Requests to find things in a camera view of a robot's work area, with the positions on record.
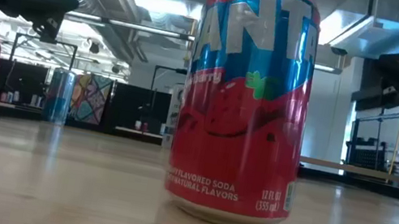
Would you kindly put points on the colourful patterned panel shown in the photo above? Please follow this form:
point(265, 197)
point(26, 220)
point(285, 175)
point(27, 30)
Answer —
point(90, 99)

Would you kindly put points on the black partition screen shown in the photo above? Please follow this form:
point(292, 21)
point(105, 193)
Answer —
point(21, 80)
point(134, 109)

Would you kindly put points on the slim blue silver can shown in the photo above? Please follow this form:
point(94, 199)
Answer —
point(58, 95)

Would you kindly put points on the red strawberry Fanta can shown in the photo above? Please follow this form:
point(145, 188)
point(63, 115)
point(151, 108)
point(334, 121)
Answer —
point(238, 135)

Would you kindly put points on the black aluminium table frame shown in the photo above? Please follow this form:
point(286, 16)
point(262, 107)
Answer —
point(355, 183)

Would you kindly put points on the long ceiling light tube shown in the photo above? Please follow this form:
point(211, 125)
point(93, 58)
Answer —
point(144, 28)

